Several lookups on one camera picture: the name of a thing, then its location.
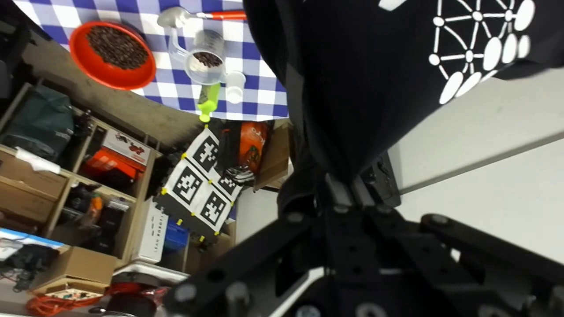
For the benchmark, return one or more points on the orange black box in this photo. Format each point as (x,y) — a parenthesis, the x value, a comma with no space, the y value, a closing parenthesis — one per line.
(245,146)

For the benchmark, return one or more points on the small clear cup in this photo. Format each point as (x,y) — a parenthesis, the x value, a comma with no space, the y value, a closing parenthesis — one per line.
(235,86)

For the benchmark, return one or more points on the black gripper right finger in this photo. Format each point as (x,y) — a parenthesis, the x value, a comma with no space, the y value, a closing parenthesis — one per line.
(376,190)

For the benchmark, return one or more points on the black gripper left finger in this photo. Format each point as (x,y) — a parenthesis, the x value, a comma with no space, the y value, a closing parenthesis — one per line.
(302,211)

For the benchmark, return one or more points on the wooden storage shelf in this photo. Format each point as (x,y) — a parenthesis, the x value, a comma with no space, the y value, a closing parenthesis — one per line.
(50,186)

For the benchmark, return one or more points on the red bowl of beans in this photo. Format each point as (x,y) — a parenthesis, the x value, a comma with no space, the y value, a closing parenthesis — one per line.
(113,56)

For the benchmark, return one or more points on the fiducial marker cube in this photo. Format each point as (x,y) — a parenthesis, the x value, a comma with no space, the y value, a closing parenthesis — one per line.
(196,197)

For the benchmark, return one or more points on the green handled scoop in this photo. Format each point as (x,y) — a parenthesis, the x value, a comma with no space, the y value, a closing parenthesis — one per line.
(208,102)

